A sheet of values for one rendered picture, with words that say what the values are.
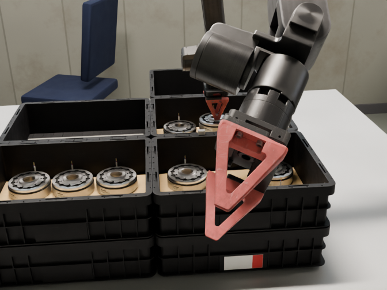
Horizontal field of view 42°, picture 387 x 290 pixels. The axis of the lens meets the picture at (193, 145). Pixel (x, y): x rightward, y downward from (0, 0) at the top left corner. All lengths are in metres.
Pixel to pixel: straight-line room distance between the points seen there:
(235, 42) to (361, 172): 1.17
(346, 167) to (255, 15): 2.08
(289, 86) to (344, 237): 0.86
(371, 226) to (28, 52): 2.74
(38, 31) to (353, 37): 2.20
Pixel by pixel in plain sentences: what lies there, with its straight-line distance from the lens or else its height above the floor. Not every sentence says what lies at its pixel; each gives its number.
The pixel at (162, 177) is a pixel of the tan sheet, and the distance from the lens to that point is 1.33.
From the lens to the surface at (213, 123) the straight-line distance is 1.51.
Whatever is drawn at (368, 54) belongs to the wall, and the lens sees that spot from 3.98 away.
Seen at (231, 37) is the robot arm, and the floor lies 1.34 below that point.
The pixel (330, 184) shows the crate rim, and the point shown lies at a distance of 1.13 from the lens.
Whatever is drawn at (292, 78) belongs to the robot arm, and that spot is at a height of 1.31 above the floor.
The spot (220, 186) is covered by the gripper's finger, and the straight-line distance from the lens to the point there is 0.46.
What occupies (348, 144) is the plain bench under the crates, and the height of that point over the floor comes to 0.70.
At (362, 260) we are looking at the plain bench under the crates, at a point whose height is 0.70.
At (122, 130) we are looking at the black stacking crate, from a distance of 1.63.
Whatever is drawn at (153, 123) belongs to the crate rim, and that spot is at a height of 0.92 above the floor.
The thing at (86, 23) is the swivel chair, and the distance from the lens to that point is 2.92.
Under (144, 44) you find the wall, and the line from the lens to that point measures 3.56.
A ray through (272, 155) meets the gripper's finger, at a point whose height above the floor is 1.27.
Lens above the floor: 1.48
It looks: 26 degrees down
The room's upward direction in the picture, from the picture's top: 1 degrees counter-clockwise
